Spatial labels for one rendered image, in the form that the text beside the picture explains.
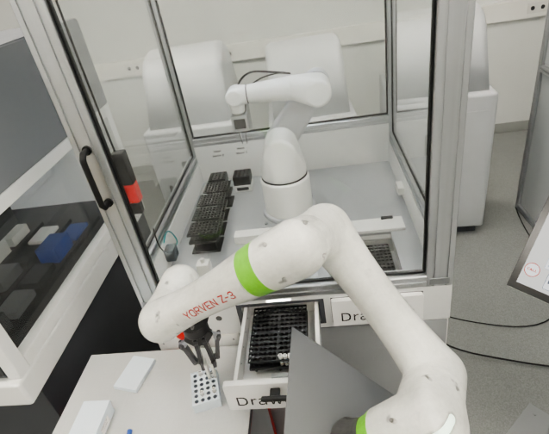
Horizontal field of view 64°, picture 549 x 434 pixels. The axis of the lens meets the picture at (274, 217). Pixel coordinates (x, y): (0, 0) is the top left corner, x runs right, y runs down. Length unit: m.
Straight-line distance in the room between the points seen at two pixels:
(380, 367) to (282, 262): 0.96
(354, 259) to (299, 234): 0.20
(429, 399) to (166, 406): 0.88
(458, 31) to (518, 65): 3.64
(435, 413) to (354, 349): 0.78
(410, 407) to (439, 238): 0.60
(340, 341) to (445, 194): 0.64
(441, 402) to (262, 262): 0.41
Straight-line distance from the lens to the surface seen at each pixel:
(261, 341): 1.43
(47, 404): 1.81
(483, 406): 2.37
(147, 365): 1.63
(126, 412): 1.57
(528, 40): 4.72
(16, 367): 1.62
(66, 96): 1.24
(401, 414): 0.91
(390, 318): 1.00
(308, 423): 0.98
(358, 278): 0.98
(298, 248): 0.81
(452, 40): 1.13
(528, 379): 2.52
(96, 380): 1.70
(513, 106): 4.87
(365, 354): 1.66
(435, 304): 1.52
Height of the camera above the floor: 1.92
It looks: 32 degrees down
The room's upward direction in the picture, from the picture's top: 10 degrees counter-clockwise
